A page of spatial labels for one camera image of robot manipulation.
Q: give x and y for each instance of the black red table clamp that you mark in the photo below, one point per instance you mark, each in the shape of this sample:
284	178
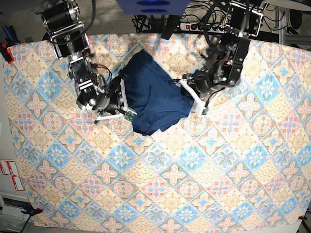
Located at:
6	53

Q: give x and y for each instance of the black round speaker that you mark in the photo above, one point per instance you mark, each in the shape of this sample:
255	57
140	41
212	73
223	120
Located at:
295	19

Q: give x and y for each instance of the blue handled clamp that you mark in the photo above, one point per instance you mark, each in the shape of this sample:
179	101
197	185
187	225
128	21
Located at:
11	36

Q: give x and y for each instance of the black stand post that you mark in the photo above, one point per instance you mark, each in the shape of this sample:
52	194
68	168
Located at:
170	26

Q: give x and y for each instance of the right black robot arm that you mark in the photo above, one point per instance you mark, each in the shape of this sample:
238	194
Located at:
67	33

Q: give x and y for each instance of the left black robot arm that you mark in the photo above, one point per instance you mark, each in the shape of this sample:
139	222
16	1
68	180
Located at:
225	57

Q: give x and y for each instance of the black orange clamp lower-right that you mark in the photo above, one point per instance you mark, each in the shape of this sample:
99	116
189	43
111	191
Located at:
302	218

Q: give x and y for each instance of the blue box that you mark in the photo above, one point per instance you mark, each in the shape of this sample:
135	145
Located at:
153	7

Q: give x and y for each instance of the white power strip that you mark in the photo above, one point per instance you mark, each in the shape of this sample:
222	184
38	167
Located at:
216	27

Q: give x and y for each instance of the aluminium frame profile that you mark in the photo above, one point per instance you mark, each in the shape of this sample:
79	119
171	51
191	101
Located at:
290	36

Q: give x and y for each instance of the patterned tablecloth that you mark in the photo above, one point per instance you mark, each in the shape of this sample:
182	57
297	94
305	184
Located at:
244	166

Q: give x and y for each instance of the blue long-sleeve T-shirt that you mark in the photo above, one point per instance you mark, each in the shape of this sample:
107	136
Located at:
150	91

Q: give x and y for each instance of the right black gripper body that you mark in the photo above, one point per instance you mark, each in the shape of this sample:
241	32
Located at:
109	99

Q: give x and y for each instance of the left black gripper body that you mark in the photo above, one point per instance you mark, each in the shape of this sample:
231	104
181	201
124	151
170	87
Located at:
205	82

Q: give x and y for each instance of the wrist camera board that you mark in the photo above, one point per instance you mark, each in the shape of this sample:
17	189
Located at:
204	112
129	116

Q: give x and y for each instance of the white red labels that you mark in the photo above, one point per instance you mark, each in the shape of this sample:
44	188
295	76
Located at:
9	168

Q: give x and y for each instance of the black orange clamp lower-left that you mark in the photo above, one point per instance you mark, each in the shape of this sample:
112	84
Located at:
31	211

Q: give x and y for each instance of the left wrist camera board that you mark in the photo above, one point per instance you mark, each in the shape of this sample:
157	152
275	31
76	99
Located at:
204	112

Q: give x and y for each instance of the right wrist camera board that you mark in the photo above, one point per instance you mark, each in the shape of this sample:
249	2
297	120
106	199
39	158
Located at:
129	116

